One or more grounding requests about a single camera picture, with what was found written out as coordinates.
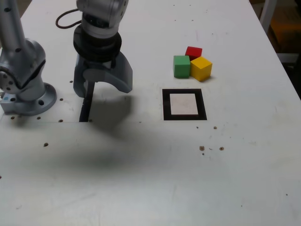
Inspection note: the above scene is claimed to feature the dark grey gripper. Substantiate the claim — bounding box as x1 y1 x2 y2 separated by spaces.
73 52 134 98

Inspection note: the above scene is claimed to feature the green cube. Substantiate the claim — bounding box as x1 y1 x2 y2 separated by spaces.
173 55 191 79

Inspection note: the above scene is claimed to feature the red cube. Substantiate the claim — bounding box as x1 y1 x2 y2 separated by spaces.
185 46 203 61

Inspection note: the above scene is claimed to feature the yellow cube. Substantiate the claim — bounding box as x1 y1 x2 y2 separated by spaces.
190 56 213 82

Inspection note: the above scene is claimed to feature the black tape square outline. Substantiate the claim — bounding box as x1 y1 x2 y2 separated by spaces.
162 88 207 121

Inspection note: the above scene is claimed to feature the black tape strip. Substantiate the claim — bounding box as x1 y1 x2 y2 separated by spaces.
79 81 95 122

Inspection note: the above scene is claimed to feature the white board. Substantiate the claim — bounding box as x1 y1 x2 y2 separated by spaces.
277 53 301 64

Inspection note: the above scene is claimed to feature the black cable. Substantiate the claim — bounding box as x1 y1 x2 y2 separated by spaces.
55 8 83 30

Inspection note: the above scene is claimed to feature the white frame post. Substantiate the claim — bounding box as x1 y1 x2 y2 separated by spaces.
258 0 278 28

